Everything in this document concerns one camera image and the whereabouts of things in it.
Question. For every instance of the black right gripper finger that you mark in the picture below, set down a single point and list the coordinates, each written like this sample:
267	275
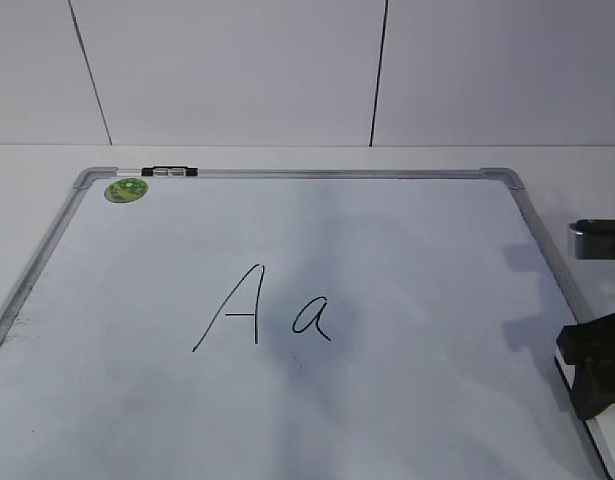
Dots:
590	348
592	239

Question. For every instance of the white aluminium-framed whiteboard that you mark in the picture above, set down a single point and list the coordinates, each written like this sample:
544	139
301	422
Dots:
308	325

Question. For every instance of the round green magnet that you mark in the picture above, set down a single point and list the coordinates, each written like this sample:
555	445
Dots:
126	190

